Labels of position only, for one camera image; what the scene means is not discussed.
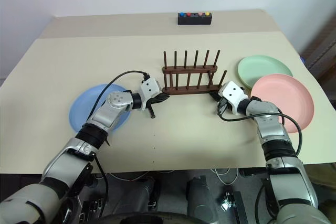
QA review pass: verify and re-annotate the pink plastic plate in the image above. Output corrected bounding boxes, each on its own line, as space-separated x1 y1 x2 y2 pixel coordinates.
249 73 315 134

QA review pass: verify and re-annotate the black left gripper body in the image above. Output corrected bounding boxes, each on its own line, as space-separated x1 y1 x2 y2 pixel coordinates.
145 95 159 108

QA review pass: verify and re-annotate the green plastic plate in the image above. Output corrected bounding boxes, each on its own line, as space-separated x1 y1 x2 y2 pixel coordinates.
237 55 294 90

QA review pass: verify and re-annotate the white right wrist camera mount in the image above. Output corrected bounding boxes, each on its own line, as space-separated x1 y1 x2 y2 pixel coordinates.
219 81 249 114

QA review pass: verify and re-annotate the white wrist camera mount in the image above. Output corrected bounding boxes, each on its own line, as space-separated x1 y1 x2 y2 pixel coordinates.
138 77 163 111
219 81 249 114

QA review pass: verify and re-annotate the white floor cable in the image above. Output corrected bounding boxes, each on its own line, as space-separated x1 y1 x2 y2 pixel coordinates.
209 167 240 186

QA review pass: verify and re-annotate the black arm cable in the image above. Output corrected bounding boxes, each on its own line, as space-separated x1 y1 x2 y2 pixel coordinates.
86 70 151 210
216 100 303 158

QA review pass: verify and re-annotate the blue plastic plate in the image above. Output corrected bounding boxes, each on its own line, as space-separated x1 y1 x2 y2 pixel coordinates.
68 83 132 134

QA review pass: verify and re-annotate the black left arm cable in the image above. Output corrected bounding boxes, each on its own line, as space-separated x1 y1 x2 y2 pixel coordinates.
86 70 151 210

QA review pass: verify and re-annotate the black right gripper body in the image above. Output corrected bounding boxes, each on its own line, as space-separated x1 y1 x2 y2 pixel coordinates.
217 98 234 114

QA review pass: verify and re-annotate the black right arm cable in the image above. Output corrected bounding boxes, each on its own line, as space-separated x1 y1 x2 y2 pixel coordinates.
216 100 303 158

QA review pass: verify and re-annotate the black button box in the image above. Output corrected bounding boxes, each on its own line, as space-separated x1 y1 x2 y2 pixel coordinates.
177 12 213 26

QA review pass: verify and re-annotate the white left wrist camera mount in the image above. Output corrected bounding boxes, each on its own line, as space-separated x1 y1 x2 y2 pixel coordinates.
138 77 163 111

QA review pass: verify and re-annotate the dark rounded shape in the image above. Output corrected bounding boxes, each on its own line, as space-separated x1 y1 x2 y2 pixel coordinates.
185 175 219 221
131 176 163 216

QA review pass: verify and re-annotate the black rectangular box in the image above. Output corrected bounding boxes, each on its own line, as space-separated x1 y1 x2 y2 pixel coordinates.
222 185 246 223

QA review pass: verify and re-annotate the dark wooden dish rack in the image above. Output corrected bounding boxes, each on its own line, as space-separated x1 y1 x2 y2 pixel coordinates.
161 49 228 96

